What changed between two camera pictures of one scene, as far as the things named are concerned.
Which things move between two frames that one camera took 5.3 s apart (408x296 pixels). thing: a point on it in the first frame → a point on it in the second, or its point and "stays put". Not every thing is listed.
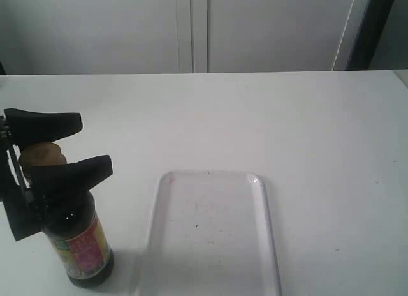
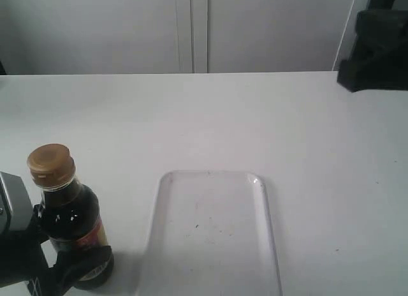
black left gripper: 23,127 → 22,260
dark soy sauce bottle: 72,222 stays put
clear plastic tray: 208,234 stays put
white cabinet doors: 92,32 stays put
